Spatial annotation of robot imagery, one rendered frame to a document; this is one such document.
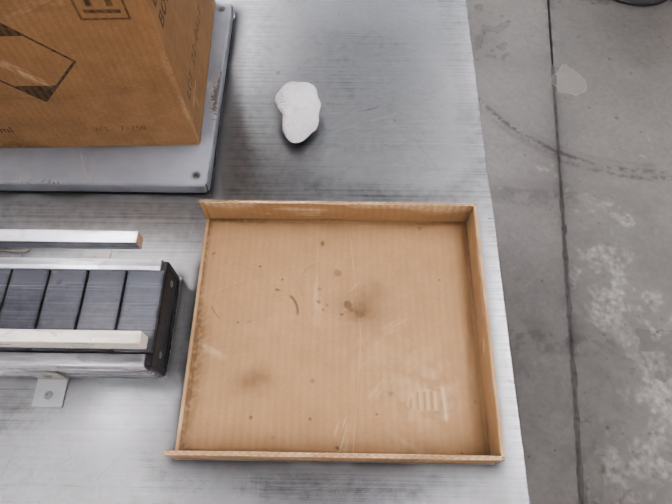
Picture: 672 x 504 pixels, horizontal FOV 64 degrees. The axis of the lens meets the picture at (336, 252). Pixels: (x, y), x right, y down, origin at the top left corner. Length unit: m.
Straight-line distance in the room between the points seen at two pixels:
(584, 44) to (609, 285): 0.91
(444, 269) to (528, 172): 1.18
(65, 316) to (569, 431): 1.21
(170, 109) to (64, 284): 0.21
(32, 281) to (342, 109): 0.40
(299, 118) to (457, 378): 0.35
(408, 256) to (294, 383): 0.18
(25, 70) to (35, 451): 0.37
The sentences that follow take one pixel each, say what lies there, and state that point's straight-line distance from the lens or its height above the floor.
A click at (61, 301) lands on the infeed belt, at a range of 0.58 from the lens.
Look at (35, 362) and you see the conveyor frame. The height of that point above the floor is 0.88.
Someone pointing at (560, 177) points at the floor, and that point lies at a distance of 1.78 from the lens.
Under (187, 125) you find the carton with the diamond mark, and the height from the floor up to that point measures 0.89.
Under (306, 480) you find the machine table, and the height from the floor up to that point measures 0.83.
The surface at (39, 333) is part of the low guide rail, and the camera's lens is 0.54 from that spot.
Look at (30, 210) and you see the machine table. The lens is 0.71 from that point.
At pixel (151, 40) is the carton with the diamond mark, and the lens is 0.55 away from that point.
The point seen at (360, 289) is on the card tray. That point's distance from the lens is 0.57.
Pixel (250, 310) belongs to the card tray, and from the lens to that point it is 0.57.
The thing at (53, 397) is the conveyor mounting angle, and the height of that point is 0.83.
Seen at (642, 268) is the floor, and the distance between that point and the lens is 1.72.
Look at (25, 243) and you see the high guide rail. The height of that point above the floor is 0.96.
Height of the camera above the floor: 1.37
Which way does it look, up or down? 65 degrees down
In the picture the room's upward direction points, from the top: straight up
